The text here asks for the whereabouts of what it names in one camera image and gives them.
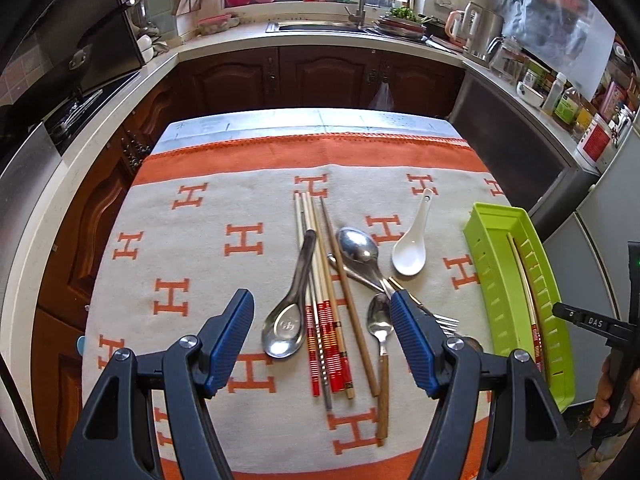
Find steel fork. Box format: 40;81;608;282
326;254;459;332

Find wooden handled small steel spoon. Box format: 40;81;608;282
367;294;394;441

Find steel soup spoon dark handle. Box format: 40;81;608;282
262;230;317;359

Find brown bamboo chopstick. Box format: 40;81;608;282
320;198;380;398

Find cream chopstick red banded end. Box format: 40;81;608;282
506;234;544;374

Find white ceramic soup spoon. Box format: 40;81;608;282
392;188;433;278

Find cream chopstick red patterned end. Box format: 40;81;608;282
299;192;346;414

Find large steel spoon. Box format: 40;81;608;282
336;226;395;298

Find person's right hand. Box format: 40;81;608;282
589;358;640;430

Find lime green plastic utensil tray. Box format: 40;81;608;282
463;203;576;411

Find orange and cream H blanket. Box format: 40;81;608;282
82;133;506;479

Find grey frosted door cabinet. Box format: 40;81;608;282
449;60;599;240

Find dark wood base cabinets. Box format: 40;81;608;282
32;46;463;469

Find white mug on counter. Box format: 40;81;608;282
515;81;544;108

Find electric kettle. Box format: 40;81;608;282
445;1;504;65

